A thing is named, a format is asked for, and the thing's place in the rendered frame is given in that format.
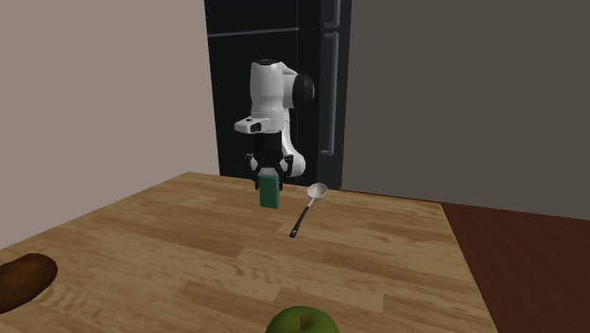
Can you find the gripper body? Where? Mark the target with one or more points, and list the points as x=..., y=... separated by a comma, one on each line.
x=268, y=146

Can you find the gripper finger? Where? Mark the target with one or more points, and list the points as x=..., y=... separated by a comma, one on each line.
x=256, y=174
x=284, y=169

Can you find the green box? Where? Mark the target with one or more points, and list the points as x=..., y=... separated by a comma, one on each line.
x=269, y=192

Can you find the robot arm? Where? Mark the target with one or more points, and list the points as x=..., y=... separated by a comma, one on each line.
x=265, y=94

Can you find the black refrigerator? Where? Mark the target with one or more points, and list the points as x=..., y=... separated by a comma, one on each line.
x=318, y=69

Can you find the green apple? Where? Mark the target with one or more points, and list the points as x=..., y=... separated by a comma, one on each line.
x=302, y=321

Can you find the brown potato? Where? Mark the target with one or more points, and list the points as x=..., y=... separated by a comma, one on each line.
x=24, y=281

